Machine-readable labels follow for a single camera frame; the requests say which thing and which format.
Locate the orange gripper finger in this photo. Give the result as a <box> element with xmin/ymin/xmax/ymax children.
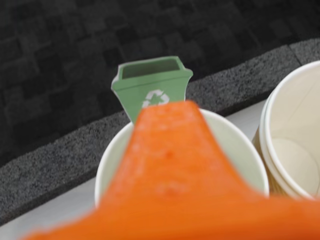
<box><xmin>19</xmin><ymin>99</ymin><xmax>320</xmax><ymax>240</ymax></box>

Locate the paper cup with green tag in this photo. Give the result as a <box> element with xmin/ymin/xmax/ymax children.
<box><xmin>94</xmin><ymin>107</ymin><xmax>270</xmax><ymax>211</ymax></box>

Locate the green recycling bin tag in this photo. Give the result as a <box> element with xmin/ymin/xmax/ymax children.
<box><xmin>111</xmin><ymin>56</ymin><xmax>194</xmax><ymax>125</ymax></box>

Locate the paper cup with blue tag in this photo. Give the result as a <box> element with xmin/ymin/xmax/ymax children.
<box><xmin>252</xmin><ymin>60</ymin><xmax>320</xmax><ymax>201</ymax></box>

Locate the black foam border strip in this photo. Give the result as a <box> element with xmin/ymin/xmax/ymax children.
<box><xmin>288</xmin><ymin>37</ymin><xmax>320</xmax><ymax>66</ymax></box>

